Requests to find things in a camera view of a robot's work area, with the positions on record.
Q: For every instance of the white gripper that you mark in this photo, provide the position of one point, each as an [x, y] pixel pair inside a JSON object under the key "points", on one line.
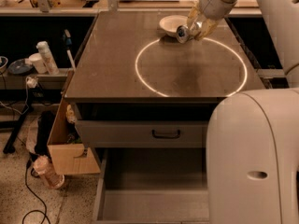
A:
{"points": [[209, 4]]}

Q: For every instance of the silver redbull can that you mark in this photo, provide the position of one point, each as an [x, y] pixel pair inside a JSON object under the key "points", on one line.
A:
{"points": [[186, 33]]}

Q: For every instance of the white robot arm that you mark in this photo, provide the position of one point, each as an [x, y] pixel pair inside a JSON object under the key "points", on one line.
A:
{"points": [[252, 142]]}

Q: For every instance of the grey drawer cabinet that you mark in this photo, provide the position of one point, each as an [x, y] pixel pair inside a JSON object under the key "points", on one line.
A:
{"points": [[129, 59]]}

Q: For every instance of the grey upper drawer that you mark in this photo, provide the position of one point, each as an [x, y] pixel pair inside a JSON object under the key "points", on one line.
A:
{"points": [[130, 125]]}

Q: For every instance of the grey open middle drawer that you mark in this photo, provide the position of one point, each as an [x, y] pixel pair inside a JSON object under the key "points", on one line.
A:
{"points": [[152, 186]]}

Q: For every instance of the white paper bowl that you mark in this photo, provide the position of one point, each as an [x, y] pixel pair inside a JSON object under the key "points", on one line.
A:
{"points": [[170, 24]]}

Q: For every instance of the white spray bottle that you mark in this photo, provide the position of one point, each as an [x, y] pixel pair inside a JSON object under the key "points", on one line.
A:
{"points": [[48, 60]]}

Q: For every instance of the white paper cup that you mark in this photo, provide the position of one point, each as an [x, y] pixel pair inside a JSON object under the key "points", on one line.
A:
{"points": [[38, 64]]}

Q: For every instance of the white power adapter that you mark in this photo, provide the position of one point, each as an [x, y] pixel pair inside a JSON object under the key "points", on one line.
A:
{"points": [[31, 82]]}

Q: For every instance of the dark blue plate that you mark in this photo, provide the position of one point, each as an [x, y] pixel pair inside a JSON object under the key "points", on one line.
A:
{"points": [[20, 67]]}

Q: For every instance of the cardboard box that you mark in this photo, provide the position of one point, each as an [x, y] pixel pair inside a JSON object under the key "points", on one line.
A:
{"points": [[69, 157]]}

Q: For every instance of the small bowl at edge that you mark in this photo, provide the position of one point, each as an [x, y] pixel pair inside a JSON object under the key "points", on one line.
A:
{"points": [[3, 64]]}

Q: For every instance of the clear plastic bottle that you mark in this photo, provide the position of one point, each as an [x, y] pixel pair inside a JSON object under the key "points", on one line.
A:
{"points": [[45, 170]]}

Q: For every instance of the black table leg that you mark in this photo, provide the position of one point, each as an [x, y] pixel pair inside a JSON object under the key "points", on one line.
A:
{"points": [[15, 126]]}

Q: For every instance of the black drawer handle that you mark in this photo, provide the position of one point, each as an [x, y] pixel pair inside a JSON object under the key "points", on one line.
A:
{"points": [[174, 135]]}

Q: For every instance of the blue handled brush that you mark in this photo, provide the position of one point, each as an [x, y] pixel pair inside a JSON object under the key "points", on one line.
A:
{"points": [[68, 44]]}

